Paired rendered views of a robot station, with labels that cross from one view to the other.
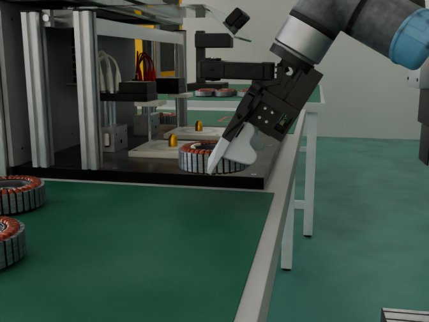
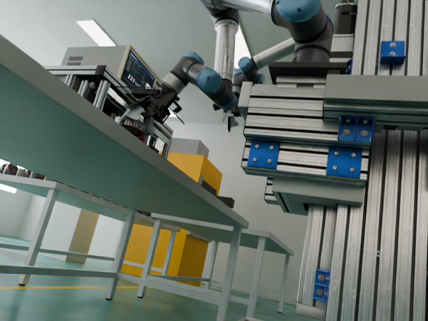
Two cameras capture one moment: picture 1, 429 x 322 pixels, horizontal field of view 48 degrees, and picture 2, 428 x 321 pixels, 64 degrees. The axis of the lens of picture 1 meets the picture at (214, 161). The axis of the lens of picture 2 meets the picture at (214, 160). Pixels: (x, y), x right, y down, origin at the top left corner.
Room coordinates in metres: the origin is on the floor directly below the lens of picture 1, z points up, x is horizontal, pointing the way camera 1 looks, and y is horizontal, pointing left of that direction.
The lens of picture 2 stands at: (-0.34, -0.52, 0.43)
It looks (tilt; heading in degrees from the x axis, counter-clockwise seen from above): 16 degrees up; 10
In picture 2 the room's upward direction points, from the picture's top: 12 degrees clockwise
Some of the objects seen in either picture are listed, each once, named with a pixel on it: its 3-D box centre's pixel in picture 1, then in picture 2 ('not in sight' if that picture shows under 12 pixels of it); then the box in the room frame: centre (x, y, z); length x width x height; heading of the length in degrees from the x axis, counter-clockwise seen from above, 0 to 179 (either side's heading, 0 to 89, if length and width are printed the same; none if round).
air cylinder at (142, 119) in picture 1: (147, 123); not in sight; (1.31, 0.18, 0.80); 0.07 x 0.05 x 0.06; 168
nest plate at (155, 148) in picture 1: (173, 149); not in sight; (1.05, 0.09, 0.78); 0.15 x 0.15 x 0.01; 78
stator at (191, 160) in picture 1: (214, 156); (129, 127); (0.75, 0.00, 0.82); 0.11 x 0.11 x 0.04
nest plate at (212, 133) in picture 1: (198, 132); not in sight; (1.29, 0.04, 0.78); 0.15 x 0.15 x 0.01; 78
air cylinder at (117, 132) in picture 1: (110, 137); not in sight; (1.08, 0.23, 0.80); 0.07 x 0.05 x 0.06; 168
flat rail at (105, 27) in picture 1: (145, 33); (141, 119); (1.19, 0.16, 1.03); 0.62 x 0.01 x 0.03; 168
